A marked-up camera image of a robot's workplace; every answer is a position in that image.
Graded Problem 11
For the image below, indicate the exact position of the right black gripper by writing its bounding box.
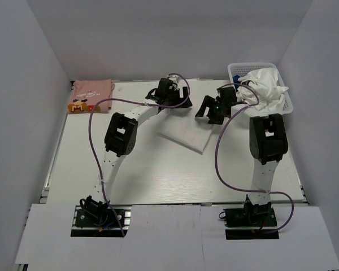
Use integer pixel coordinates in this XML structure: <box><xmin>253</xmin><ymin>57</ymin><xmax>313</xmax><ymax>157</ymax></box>
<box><xmin>195</xmin><ymin>95</ymin><xmax>225</xmax><ymax>125</ymax></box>

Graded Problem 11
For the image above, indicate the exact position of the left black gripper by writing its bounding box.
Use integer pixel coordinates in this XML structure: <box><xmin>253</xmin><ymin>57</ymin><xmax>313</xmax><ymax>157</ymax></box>
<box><xmin>165</xmin><ymin>86</ymin><xmax>192</xmax><ymax>108</ymax></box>

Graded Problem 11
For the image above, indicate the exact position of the white red print t-shirt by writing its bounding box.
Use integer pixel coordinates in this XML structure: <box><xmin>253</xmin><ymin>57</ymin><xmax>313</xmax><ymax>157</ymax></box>
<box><xmin>157</xmin><ymin>108</ymin><xmax>214</xmax><ymax>154</ymax></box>

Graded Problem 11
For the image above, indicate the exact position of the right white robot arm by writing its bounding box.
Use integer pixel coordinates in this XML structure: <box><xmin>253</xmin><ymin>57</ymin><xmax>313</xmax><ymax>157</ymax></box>
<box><xmin>195</xmin><ymin>83</ymin><xmax>288</xmax><ymax>225</ymax></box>

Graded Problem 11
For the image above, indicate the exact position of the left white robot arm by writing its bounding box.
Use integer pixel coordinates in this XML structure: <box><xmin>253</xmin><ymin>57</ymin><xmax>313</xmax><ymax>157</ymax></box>
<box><xmin>93</xmin><ymin>73</ymin><xmax>192</xmax><ymax>202</ymax></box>

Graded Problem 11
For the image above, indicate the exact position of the blue t-shirt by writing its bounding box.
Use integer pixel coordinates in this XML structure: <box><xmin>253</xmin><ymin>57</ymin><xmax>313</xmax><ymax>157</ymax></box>
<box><xmin>232</xmin><ymin>75</ymin><xmax>241</xmax><ymax>86</ymax></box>

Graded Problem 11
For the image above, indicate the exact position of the white plastic basket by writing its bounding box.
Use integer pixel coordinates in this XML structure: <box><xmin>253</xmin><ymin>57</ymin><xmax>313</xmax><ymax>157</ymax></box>
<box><xmin>228</xmin><ymin>62</ymin><xmax>293</xmax><ymax>114</ymax></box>

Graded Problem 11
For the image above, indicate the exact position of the folded pink t-shirt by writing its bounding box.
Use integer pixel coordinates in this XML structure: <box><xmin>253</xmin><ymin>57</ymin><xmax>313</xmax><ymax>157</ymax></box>
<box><xmin>67</xmin><ymin>79</ymin><xmax>115</xmax><ymax>114</ymax></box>

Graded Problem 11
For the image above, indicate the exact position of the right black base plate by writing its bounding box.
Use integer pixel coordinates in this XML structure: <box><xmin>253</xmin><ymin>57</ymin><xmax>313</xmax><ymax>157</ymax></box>
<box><xmin>219</xmin><ymin>208</ymin><xmax>279</xmax><ymax>241</ymax></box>

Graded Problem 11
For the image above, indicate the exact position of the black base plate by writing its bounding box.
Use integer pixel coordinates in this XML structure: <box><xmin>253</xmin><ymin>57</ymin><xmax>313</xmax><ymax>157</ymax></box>
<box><xmin>71</xmin><ymin>206</ymin><xmax>131</xmax><ymax>238</ymax></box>
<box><xmin>219</xmin><ymin>208</ymin><xmax>279</xmax><ymax>241</ymax></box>

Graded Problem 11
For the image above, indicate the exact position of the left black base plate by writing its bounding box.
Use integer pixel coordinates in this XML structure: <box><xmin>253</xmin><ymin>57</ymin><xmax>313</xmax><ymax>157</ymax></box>
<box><xmin>71</xmin><ymin>206</ymin><xmax>131</xmax><ymax>238</ymax></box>

